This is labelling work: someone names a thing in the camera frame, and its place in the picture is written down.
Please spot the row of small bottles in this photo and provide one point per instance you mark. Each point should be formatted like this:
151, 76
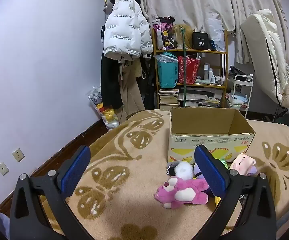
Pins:
212, 76

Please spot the dark wooden bed frame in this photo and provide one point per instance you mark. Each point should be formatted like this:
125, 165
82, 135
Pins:
59, 152

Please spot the green pole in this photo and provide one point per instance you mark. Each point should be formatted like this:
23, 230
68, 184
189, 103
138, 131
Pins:
184, 80

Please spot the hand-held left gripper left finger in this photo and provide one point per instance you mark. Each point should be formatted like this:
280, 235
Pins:
74, 172

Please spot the green tissue pack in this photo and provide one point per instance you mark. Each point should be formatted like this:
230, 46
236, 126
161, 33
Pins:
224, 164

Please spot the purple printed bag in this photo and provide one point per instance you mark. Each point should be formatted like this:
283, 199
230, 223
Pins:
163, 33

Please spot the clear plastic bag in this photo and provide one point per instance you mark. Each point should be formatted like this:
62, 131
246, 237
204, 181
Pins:
215, 32

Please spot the black hanging garment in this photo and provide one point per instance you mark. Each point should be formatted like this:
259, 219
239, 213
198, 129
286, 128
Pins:
149, 85

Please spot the pink plush pig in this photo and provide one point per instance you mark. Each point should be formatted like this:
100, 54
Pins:
242, 163

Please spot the pink plush bear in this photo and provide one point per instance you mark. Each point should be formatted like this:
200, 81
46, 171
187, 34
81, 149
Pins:
184, 192

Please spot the stack of books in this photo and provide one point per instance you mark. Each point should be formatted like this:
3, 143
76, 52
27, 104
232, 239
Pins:
169, 96

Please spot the black hanging coat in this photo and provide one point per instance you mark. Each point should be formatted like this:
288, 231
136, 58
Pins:
110, 85

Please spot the printed cardboard box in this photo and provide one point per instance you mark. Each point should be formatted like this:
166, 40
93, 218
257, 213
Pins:
197, 140

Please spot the beige hanging trousers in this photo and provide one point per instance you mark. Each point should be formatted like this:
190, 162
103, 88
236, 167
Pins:
129, 90

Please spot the wooden shelf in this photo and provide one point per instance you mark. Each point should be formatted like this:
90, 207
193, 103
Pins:
209, 52

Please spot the teal shopping bag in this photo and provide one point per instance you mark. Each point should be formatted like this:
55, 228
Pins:
168, 73

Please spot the white fluffy pompom plush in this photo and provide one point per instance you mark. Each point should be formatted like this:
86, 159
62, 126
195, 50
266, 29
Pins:
184, 170

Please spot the black gift box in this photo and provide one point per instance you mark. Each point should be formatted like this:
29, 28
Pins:
200, 41

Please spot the purple plush doll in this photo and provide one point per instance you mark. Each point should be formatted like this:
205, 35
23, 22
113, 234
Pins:
198, 171

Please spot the floral curtain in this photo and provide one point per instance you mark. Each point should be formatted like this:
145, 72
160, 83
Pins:
184, 0

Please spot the red shopping bag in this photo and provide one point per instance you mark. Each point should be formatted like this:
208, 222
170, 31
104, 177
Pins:
189, 70

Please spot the white trolley cart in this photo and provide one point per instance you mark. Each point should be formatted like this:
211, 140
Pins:
237, 85

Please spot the brown fluffy plush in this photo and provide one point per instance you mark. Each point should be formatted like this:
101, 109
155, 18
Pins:
188, 35

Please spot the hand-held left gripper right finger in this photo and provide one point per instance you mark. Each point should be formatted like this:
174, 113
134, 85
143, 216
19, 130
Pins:
209, 172

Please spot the white wall socket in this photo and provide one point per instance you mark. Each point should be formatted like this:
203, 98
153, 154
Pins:
3, 168
18, 155

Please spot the pile of papers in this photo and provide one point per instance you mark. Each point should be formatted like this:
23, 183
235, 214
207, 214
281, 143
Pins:
202, 101

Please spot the plastic bag of toys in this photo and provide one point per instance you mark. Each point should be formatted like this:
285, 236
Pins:
109, 120

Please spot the white puffer jacket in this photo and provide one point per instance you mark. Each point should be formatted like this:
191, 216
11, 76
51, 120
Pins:
124, 25

